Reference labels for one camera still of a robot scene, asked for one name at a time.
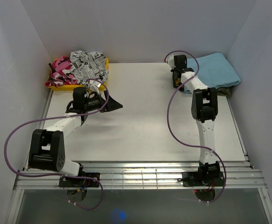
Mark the camouflage yellow green trousers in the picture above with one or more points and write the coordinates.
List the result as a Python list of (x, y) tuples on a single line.
[(224, 91)]

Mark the pink camouflage trousers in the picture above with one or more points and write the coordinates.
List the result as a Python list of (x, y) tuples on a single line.
[(60, 73)]

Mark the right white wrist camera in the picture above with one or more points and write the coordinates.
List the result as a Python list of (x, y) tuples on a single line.
[(170, 61)]

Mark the aluminium rail frame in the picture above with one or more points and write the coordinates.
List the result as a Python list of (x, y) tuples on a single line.
[(136, 152)]

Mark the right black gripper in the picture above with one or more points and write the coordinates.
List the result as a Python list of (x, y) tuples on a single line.
[(173, 70)]

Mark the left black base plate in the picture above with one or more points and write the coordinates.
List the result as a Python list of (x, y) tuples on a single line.
[(66, 182)]

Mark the light blue trousers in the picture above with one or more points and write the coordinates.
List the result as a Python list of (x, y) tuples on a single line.
[(214, 71)]

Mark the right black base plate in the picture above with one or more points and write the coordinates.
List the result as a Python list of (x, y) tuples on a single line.
[(193, 179)]

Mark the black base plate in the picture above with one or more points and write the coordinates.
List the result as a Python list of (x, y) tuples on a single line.
[(66, 182), (193, 179)]

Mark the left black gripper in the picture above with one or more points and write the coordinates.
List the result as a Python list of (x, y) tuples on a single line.
[(111, 105)]

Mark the white black print trousers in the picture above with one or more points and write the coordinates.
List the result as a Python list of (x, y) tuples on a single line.
[(85, 65)]

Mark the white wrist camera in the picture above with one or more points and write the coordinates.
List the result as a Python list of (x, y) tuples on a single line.
[(94, 86), (170, 61)]

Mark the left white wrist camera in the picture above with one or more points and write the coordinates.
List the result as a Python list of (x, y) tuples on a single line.
[(94, 86)]

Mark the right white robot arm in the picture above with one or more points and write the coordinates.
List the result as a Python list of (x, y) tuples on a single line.
[(204, 109)]

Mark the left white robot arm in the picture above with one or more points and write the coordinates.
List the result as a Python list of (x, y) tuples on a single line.
[(47, 149)]

